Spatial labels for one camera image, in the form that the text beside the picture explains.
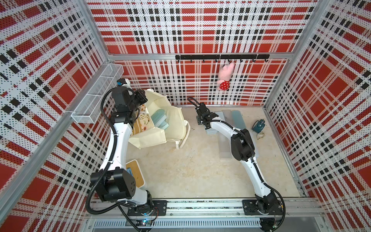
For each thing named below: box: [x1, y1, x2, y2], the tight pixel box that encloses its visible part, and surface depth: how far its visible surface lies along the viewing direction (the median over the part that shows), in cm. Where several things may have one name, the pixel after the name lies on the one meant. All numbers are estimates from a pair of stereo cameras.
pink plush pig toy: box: [216, 61, 235, 91], surface depth 95 cm
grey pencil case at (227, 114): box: [221, 109, 233, 127], surface depth 117 cm
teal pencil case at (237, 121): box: [231, 110, 247, 131], surface depth 116 cm
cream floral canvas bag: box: [128, 88, 191, 150], surface depth 90 cm
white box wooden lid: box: [125, 159, 148, 190], surface depth 84 cm
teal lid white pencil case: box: [150, 108, 170, 130], surface depth 103 cm
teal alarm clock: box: [251, 118, 266, 134], surface depth 102 cm
